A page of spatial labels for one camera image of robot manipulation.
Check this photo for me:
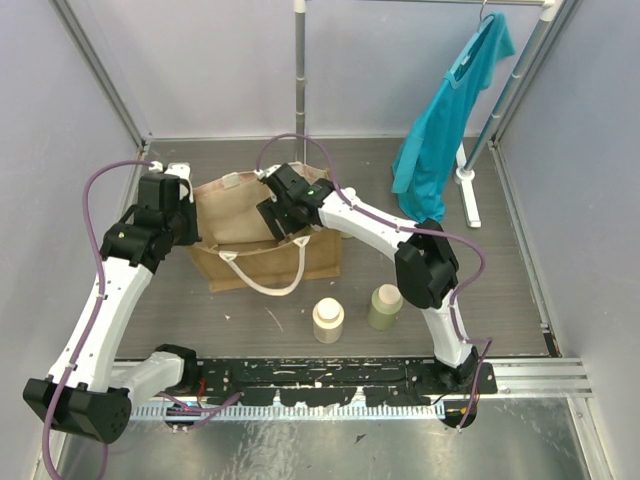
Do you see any tan canvas tote bag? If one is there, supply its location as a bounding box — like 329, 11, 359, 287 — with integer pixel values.
187, 171, 342, 296

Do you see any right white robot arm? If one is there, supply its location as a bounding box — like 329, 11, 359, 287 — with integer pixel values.
255, 164, 480, 394

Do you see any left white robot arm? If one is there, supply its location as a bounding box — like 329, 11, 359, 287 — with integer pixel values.
23, 163, 200, 444

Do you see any green bottle white cap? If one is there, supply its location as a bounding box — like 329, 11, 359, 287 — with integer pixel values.
341, 187, 357, 239

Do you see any cream short bottle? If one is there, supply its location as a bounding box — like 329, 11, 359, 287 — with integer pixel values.
312, 297, 345, 344

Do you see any olive green bottle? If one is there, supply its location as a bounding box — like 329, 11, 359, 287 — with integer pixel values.
367, 284, 403, 331

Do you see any teal t-shirt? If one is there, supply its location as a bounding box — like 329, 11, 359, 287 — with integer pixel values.
392, 11, 515, 223

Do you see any metal clothes rack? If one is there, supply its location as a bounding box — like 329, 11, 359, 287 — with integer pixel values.
292, 0, 563, 229

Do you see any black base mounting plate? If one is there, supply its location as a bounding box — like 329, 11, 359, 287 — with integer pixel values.
166, 357, 498, 422

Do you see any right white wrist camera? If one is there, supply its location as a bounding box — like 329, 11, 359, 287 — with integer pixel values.
254, 164, 281, 182

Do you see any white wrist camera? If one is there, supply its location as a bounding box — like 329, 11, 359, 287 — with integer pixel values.
254, 164, 281, 182
148, 161, 194, 203

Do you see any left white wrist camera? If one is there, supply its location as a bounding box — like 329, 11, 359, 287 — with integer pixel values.
148, 161, 194, 203

